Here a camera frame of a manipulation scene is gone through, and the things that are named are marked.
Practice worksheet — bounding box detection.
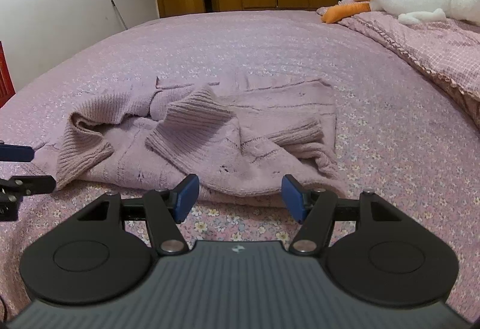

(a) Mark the lilac knitted sweater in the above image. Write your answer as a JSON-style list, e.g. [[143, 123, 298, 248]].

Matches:
[[30, 74, 345, 206]]

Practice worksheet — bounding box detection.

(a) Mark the thin metal rod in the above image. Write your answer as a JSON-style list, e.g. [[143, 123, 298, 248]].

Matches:
[[110, 0, 128, 30]]

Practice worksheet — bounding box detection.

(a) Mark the pink checked quilt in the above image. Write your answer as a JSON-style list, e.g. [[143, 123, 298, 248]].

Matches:
[[338, 12, 480, 126]]

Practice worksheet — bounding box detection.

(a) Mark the pink floral bedspread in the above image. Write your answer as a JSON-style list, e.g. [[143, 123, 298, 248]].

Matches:
[[1, 11, 479, 320]]

